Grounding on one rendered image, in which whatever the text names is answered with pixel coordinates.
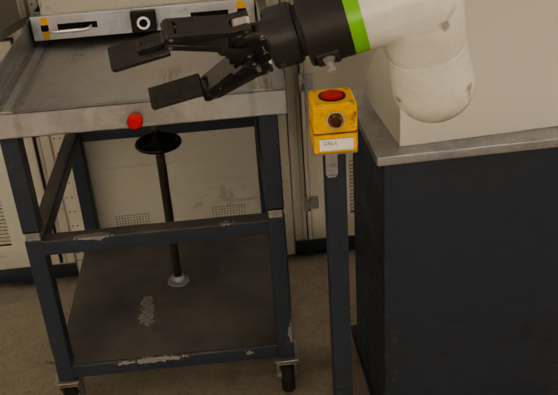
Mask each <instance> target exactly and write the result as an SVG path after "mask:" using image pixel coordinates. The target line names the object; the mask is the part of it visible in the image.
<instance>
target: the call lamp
mask: <svg viewBox="0 0 558 395"><path fill-rule="evenodd" d="M326 123H327V125H328V126H329V127H330V128H331V129H339V128H341V127H342V126H343V125H344V123H345V117H344V115H343V114H342V113H341V112H339V111H335V112H331V113H330V114H329V115H328V116H327V118H326Z"/></svg>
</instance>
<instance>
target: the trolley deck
mask: <svg viewBox="0 0 558 395"><path fill-rule="evenodd" d="M156 32H161V31H154V32H136V33H124V34H114V35H104V36H95V37H77V38H67V39H57V40H51V41H50V43H49V44H48V46H47V48H46V50H45V52H44V54H43V56H42V58H41V60H40V62H39V64H38V66H37V68H36V69H35V71H34V73H33V75H32V78H31V79H30V81H29V83H28V85H27V88H26V89H25V90H24V92H23V94H22V97H21V99H20V100H19V102H18V104H17V107H16V109H15V110H14V112H13V113H12V114H4V115H0V140H5V139H21V138H31V137H40V136H49V135H59V134H76V133H85V132H95V131H104V130H113V129H130V128H129V127H128V125H127V123H126V121H127V118H128V116H129V115H130V114H132V113H137V114H140V115H141V116H142V118H143V124H142V126H141V127H150V126H159V125H168V124H186V123H195V122H204V121H213V120H222V119H240V118H249V117H258V116H268V115H285V114H288V112H287V98H286V84H285V80H284V76H283V73H282V69H278V68H277V67H276V66H275V64H274V62H273V60H272V66H273V72H271V73H270V75H271V79H272V87H273V90H263V91H253V87H252V81H249V82H248V83H246V84H245V85H242V86H240V87H238V88H237V89H236V90H233V91H231V92H229V93H227V94H226V95H224V96H222V97H220V98H218V99H213V100H211V101H205V100H204V96H201V97H198V98H195V99H192V100H187V101H184V102H181V103H178V104H176V105H171V106H167V107H164V108H162V109H158V110H153V109H152V107H151V103H150V98H149V91H148V88H150V87H153V86H156V85H161V84H163V83H166V82H170V81H172V80H177V79H180V78H184V77H186V76H191V75H194V74H197V73H198V74H199V75H200V77H201V76H203V75H204V74H205V73H207V72H208V71H209V70H210V69H212V68H213V67H214V66H215V65H217V64H218V63H219V62H220V61H221V60H222V59H223V58H224V57H225V56H220V55H219V54H218V53H217V52H208V51H170V55H171V56H168V57H165V58H162V59H159V60H156V61H151V62H149V63H145V64H143V65H140V66H135V67H132V68H129V69H126V70H123V71H118V72H116V73H114V72H113V71H112V70H111V67H110V59H109V54H108V50H107V48H108V47H110V46H114V45H118V44H120V43H123V42H126V41H131V40H134V39H136V38H140V37H144V36H147V35H150V34H153V33H156Z"/></svg>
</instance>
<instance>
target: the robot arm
mask: <svg viewBox="0 0 558 395"><path fill-rule="evenodd" d="M293 2H294V4H293V5H290V3H288V2H281V3H278V4H275V5H272V6H270V7H264V8H263V9H262V10H261V13H260V16H261V19H260V21H259V22H250V20H249V16H248V13H247V11H246V10H242V11H239V12H233V13H229V14H221V15H209V16H198V17H176V18H166V19H164V20H163V21H162V22H161V23H160V27H161V32H156V33H153V34H150V35H147V36H144V37H140V38H136V39H134V40H131V41H126V42H123V43H120V44H118V45H114V46H110V47H108V48H107V50H108V54H109V59H110V67H111V70H112V71H113V72H114V73H116V72H118V71H123V70H126V69H129V68H132V67H135V66H140V65H143V64H145V63H149V62H151V61H156V60H159V59H162V58H165V57H168V56H171V55H170V51H208V52H217V53H218V54H219V55H220V56H225V57H224V58H223V59H222V60H221V61H220V62H219V63H218V64H217V65H215V66H214V67H213V68H212V69H210V70H209V71H208V72H207V73H205V74H204V75H203V76H201V77H200V75H199V74H198V73H197V74H194V75H191V76H186V77H184V78H180V79H177V80H172V81H170V82H166V83H163V84H161V85H156V86H153V87H150V88H148V91H149V98H150V103H151V107H152V109H153V110H158V109H162V108H164V107H167V106H171V105H176V104H178V103H181V102H184V101H187V100H192V99H195V98H198V97H201V96H204V100H205V101H211V100H213V99H218V98H220V97H222V96H224V95H226V94H227V93H229V92H231V91H233V90H236V89H237V88H238V87H240V86H242V85H245V84H246V83H248V82H249V81H251V80H254V79H256V78H257V77H259V76H263V75H265V74H268V73H271V72H273V66H272V60H273V62H274V64H275V66H276V67H277V68H278V69H283V68H287V67H289V66H294V65H297V64H300V63H303V62H304V60H305V59H306V56H309V57H310V60H311V64H312V65H313V66H319V67H323V66H326V67H327V69H328V73H329V74H332V73H335V72H336V68H335V63H336V62H340V61H342V58H346V57H348V56H353V55H356V54H359V53H362V52H365V51H370V50H374V49H376V48H380V47H383V48H384V51H385V54H386V59H387V63H388V68H389V79H390V87H391V91H392V95H393V97H394V100H395V102H396V104H397V105H398V107H399V108H400V109H401V110H402V111H403V112H404V113H405V114H406V115H408V116H409V117H411V118H413V119H416V120H418V121H421V122H424V123H440V122H444V121H447V120H449V119H452V118H454V117H455V116H457V115H459V114H460V113H461V112H462V111H463V110H464V109H465V108H466V107H467V106H468V104H469V103H470V101H471V99H472V97H473V94H474V91H475V88H476V82H477V77H476V71H475V67H474V65H473V62H472V56H471V52H470V49H469V45H468V41H467V28H466V18H465V0H293ZM230 24H231V26H229V25H230ZM219 88H221V90H220V89H219Z"/></svg>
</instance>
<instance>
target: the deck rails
mask: <svg viewBox="0 0 558 395"><path fill-rule="evenodd" d="M254 4H255V6H256V10H255V17H256V22H259V21H260V15H259V11H258V6H257V0H254ZM33 12H40V8H39V4H37V6H36V8H35V9H34V11H33ZM33 12H32V13H33ZM50 41H51V40H47V41H35V40H34V36H33V32H32V29H31V21H30V18H28V20H27V22H26V24H25V25H24V27H23V28H22V30H21V31H20V32H19V34H18V36H17V38H16V39H15V41H14V42H13V44H12V45H11V47H10V48H9V50H8V51H7V54H6V55H5V57H3V59H2V61H1V62H0V115H4V114H12V113H13V112H14V110H15V109H16V107H17V104H18V102H19V100H20V99H21V97H22V94H23V92H24V90H25V89H26V88H27V85H28V83H29V81H30V79H31V78H32V75H33V73H34V71H35V69H36V68H37V66H38V64H39V62H40V60H41V58H42V56H43V54H44V52H45V50H46V48H47V46H48V44H49V43H50ZM252 87H253V91H263V90H273V87H272V79H271V75H270V73H268V74H265V75H263V76H259V77H257V78H256V79H254V80H252Z"/></svg>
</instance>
